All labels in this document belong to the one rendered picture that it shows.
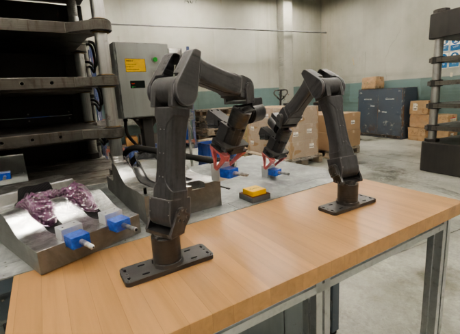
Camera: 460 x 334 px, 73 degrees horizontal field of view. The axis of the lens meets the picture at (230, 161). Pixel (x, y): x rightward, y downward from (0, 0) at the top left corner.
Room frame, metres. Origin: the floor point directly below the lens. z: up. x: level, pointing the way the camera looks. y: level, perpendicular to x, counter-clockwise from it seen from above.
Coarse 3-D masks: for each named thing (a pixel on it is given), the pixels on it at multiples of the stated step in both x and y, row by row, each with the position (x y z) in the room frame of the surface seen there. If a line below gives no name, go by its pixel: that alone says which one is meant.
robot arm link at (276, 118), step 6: (276, 114) 1.32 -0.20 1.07; (282, 114) 1.23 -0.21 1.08; (270, 120) 1.33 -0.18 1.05; (276, 120) 1.25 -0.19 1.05; (282, 120) 1.22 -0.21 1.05; (270, 126) 1.33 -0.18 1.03; (276, 126) 1.30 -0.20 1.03; (282, 126) 1.24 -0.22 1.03; (288, 126) 1.25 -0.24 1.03; (294, 126) 1.26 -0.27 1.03; (276, 132) 1.32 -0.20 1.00
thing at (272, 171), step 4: (272, 164) 1.35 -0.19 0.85; (268, 168) 1.33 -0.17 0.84; (272, 168) 1.32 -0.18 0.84; (276, 168) 1.32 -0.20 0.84; (280, 168) 1.32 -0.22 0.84; (264, 172) 1.33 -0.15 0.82; (268, 172) 1.32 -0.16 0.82; (272, 172) 1.30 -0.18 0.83; (276, 172) 1.30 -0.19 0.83; (280, 172) 1.29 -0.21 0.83; (284, 172) 1.28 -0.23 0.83; (288, 172) 1.27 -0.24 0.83; (264, 176) 1.33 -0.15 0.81; (268, 176) 1.32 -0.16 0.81; (272, 176) 1.34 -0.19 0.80
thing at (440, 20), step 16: (432, 16) 4.18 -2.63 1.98; (448, 16) 4.00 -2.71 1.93; (432, 32) 4.16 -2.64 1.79; (448, 32) 3.98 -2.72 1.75; (432, 80) 4.15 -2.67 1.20; (448, 80) 3.97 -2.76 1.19; (432, 96) 4.16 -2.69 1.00; (432, 112) 4.15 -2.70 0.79; (432, 128) 4.11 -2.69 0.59; (448, 128) 3.93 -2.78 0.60; (432, 144) 4.07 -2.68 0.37; (448, 144) 3.89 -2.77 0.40; (432, 160) 4.05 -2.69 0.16; (448, 160) 3.87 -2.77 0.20
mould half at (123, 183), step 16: (144, 160) 1.20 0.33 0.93; (112, 176) 1.28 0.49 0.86; (128, 176) 1.09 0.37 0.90; (192, 176) 1.09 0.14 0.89; (208, 176) 1.07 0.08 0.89; (112, 192) 1.23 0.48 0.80; (128, 192) 1.02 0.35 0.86; (192, 192) 0.96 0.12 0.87; (208, 192) 0.99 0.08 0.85; (144, 208) 0.88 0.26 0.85; (192, 208) 0.95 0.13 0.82; (208, 208) 0.98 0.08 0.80
